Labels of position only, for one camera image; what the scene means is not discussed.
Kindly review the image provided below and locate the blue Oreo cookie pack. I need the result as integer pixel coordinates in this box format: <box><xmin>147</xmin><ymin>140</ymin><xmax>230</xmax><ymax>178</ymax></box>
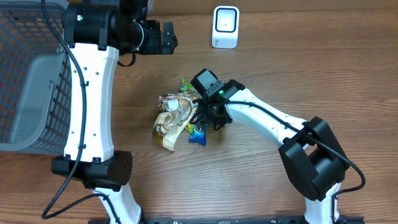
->
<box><xmin>188</xmin><ymin>122</ymin><xmax>208</xmax><ymax>146</ymax></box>

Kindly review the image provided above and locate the green Haribo gummy bag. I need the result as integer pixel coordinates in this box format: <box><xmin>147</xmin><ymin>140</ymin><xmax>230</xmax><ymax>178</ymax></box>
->
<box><xmin>180</xmin><ymin>78</ymin><xmax>201</xmax><ymax>134</ymax></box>

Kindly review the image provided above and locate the brown clear snack bag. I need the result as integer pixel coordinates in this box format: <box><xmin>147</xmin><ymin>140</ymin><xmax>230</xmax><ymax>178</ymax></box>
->
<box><xmin>152</xmin><ymin>93</ymin><xmax>201</xmax><ymax>151</ymax></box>

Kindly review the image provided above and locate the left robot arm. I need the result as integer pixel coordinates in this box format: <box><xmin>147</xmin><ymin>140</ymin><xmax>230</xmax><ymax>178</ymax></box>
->
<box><xmin>51</xmin><ymin>0</ymin><xmax>178</xmax><ymax>223</ymax></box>

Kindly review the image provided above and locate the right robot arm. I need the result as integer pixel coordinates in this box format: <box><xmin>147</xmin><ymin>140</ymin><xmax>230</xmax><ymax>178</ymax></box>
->
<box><xmin>191</xmin><ymin>69</ymin><xmax>349</xmax><ymax>223</ymax></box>

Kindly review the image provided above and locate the white barcode scanner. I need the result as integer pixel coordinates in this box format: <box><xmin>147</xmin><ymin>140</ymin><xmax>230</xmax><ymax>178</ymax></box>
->
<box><xmin>211</xmin><ymin>6</ymin><xmax>240</xmax><ymax>49</ymax></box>

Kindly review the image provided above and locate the grey plastic mesh basket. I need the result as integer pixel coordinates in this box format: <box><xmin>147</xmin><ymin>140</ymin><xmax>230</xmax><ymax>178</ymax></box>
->
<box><xmin>1</xmin><ymin>1</ymin><xmax>71</xmax><ymax>155</ymax></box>

